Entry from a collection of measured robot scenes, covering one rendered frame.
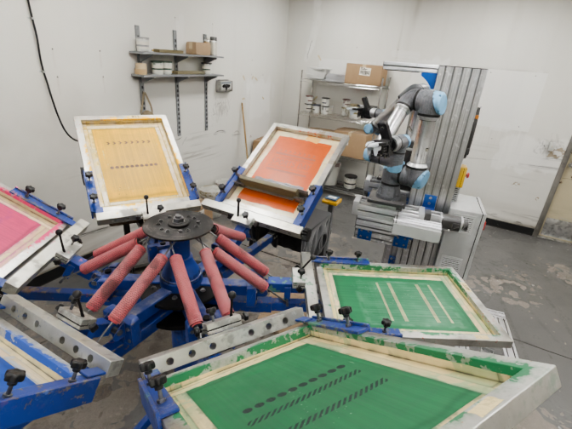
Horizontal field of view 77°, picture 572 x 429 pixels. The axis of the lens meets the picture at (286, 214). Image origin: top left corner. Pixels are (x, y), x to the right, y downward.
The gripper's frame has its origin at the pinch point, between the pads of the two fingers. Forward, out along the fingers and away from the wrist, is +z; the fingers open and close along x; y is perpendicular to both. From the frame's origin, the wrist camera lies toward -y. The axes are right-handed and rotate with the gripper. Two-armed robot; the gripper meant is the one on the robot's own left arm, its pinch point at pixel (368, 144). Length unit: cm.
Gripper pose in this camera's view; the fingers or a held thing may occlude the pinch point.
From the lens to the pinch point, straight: 168.1
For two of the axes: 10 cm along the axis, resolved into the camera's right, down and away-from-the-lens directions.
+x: -7.2, -2.0, 6.6
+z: -6.9, 2.4, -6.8
